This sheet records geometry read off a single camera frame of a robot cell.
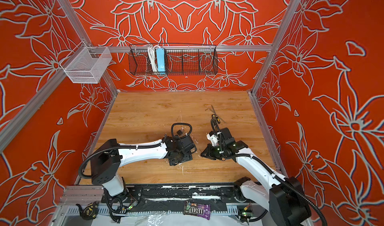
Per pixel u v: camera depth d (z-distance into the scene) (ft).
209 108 3.57
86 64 3.03
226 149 2.00
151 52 2.87
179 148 2.08
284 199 1.31
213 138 2.52
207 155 2.27
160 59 2.90
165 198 2.39
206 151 2.50
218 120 3.38
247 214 2.25
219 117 3.43
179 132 3.14
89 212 2.20
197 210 2.23
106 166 1.44
